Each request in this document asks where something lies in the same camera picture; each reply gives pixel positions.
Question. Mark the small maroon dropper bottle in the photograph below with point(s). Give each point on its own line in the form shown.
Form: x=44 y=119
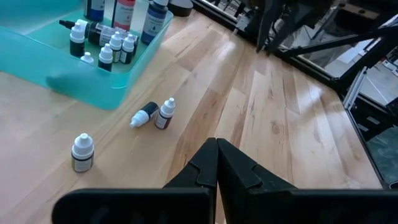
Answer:
x=165 y=113

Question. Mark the small beige-label dropper bottle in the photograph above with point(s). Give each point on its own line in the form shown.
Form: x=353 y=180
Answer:
x=82 y=152

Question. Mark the teal translucent plastic bin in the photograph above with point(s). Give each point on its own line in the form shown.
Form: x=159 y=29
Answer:
x=31 y=62

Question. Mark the large pink food coloring bottle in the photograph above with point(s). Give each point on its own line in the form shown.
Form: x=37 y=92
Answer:
x=123 y=14

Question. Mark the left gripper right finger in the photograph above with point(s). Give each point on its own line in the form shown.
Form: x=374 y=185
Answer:
x=280 y=207

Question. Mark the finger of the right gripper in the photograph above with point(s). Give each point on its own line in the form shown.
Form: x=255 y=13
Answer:
x=284 y=28
x=265 y=25

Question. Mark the small black dropper bottle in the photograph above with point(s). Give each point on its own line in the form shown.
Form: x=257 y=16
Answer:
x=143 y=114

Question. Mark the silver aluminium bar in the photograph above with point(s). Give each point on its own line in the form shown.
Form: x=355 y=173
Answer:
x=354 y=87

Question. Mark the black table-level camera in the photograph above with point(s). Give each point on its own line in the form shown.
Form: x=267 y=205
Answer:
x=393 y=185

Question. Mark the large blue food coloring bottle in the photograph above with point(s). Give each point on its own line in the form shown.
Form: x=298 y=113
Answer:
x=94 y=7

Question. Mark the large black food coloring bottle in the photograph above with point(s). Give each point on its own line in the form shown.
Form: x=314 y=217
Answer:
x=101 y=34

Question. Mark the white globe lamp black stand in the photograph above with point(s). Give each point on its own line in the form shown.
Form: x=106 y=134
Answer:
x=180 y=7

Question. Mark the large purple food coloring bottle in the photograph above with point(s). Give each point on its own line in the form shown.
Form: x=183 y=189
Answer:
x=154 y=20

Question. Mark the small dark dropper bottle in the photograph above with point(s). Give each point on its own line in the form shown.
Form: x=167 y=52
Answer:
x=87 y=58

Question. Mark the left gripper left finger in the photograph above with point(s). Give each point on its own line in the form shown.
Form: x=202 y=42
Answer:
x=140 y=207

